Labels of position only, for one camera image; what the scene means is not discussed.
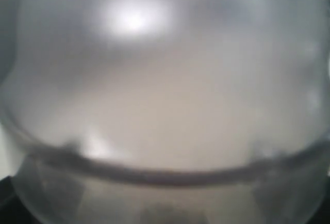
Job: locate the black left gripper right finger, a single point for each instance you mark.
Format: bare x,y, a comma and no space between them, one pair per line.
322,214

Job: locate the clear plastic shaker bottle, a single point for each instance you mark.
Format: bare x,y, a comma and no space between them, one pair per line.
166,111

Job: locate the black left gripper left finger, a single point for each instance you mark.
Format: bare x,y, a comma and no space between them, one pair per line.
12,211

